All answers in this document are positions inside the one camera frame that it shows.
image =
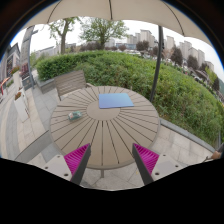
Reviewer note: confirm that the white planter with flowers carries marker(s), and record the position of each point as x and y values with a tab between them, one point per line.
21	105

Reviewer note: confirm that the dark umbrella pole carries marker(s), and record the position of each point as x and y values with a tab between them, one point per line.
159	55

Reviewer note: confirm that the beige patio umbrella canopy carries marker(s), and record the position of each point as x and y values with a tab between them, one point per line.
153	11

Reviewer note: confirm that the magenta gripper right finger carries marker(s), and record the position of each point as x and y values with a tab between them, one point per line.
153	166

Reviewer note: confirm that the round slatted patio table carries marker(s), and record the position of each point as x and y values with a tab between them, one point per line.
110	132

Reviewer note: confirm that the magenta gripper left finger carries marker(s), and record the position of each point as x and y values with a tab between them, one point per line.
70	167

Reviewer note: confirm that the grey slatted patio chair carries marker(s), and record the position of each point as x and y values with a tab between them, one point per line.
70	82

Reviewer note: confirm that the grey bench edge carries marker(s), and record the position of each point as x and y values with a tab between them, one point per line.
34	148

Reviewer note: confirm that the green hedge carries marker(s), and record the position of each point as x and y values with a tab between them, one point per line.
177	97

